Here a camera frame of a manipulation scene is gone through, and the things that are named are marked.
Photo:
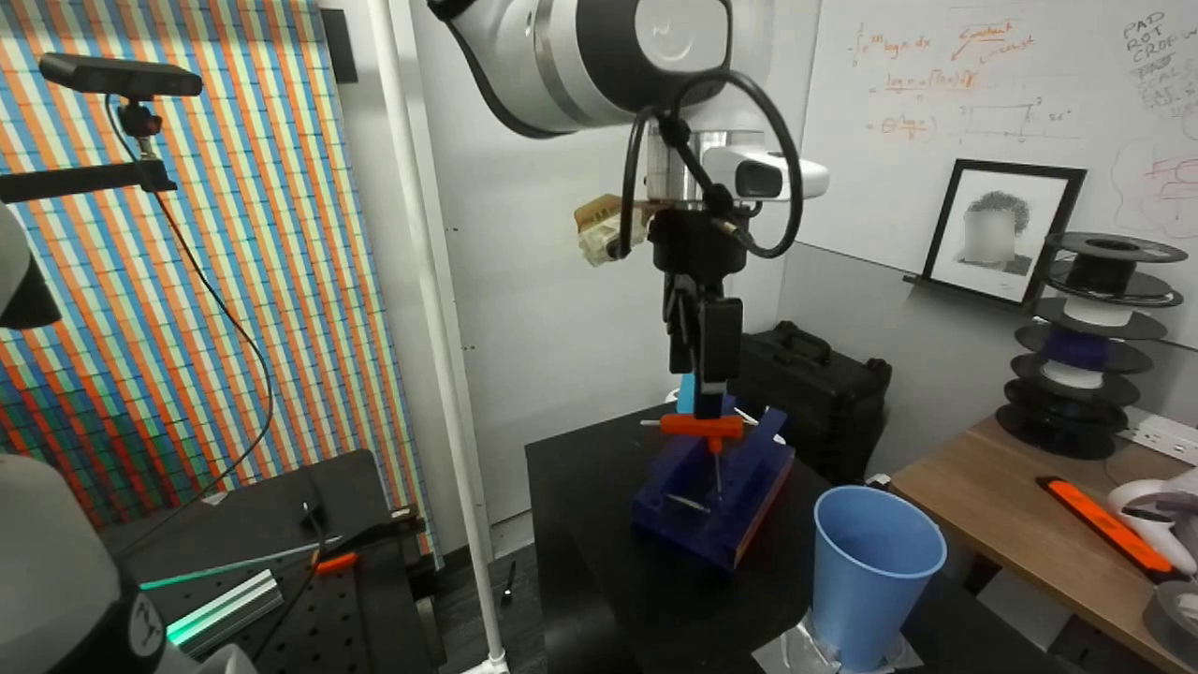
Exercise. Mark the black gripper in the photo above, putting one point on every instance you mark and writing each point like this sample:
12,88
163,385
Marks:
697,249

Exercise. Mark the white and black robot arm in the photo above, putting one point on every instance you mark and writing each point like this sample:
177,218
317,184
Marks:
564,62

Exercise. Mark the blue toolbox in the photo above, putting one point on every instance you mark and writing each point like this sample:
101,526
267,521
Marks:
712,498

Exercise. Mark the blue plastic cup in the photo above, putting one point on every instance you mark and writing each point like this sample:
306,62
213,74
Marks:
875,572

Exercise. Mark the black hard case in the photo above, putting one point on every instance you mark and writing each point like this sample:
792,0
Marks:
816,394

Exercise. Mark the beige connector block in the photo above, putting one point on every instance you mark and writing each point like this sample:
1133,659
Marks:
599,225

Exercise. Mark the black table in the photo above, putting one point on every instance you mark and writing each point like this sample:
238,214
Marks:
599,549

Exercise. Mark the white vertical pole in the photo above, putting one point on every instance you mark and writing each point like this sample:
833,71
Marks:
430,323

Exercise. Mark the silver tape patch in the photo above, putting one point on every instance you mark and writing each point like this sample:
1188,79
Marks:
788,650

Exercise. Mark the wooden table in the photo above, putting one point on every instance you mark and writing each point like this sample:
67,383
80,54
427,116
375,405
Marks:
1011,510

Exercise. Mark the black filament spool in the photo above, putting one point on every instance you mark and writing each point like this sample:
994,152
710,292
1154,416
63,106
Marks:
1118,262
1061,423

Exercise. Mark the white filament spool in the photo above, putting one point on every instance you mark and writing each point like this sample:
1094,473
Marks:
1073,375

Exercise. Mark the purple filament spool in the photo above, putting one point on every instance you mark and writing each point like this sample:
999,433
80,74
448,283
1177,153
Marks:
1085,337

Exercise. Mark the whiteboard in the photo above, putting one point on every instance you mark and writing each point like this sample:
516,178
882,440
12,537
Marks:
996,74

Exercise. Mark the orange utility knife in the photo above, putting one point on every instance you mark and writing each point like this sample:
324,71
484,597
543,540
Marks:
1105,526

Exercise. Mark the black optical breadboard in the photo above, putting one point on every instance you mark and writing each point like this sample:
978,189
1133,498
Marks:
338,624

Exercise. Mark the white power strip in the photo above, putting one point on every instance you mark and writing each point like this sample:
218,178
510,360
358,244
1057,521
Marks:
1167,434

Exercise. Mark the white handheld device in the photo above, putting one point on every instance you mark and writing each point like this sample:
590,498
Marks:
1160,495

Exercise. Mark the aluminium bar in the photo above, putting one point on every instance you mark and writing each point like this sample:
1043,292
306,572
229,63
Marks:
218,612

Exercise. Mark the white rounded machine housing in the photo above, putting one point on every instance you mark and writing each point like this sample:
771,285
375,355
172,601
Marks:
41,584

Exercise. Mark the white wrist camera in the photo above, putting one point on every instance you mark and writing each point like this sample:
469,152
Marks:
771,172

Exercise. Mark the black picture frame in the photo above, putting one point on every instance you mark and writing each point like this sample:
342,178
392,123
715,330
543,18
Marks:
1006,228

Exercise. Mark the black stereo camera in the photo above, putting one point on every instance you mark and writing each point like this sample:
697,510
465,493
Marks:
117,74

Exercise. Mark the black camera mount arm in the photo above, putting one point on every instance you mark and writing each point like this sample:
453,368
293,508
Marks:
75,179

